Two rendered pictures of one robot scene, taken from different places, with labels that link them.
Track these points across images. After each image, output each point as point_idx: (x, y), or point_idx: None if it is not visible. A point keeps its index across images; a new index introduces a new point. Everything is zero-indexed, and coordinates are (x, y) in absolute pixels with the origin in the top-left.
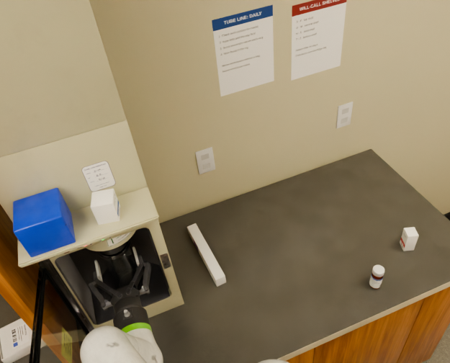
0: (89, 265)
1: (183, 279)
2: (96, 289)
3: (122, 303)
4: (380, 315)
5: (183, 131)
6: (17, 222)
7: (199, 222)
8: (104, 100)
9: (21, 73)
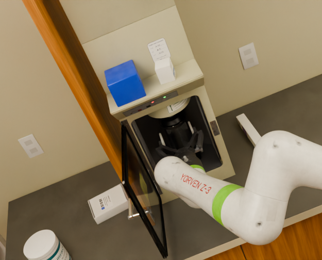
0: (155, 144)
1: (234, 158)
2: (162, 151)
3: (182, 155)
4: None
5: (225, 29)
6: (109, 80)
7: (248, 114)
8: None
9: None
